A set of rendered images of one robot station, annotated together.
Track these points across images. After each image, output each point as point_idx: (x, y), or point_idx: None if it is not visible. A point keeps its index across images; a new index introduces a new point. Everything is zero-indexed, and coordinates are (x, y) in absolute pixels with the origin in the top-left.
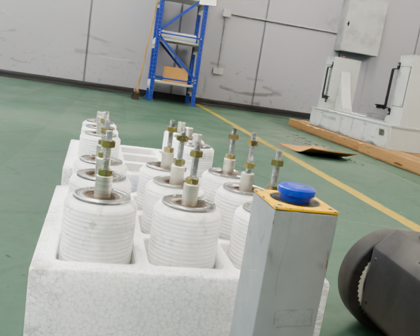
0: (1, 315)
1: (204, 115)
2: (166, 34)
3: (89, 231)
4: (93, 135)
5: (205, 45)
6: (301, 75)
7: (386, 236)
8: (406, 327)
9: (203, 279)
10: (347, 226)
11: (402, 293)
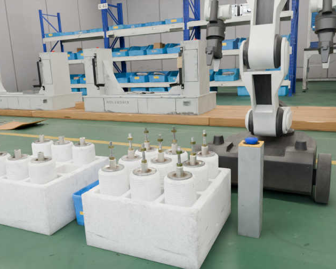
0: (122, 267)
1: None
2: None
3: (193, 189)
4: (44, 161)
5: None
6: None
7: (200, 148)
8: (231, 174)
9: (217, 186)
10: (118, 157)
11: (225, 164)
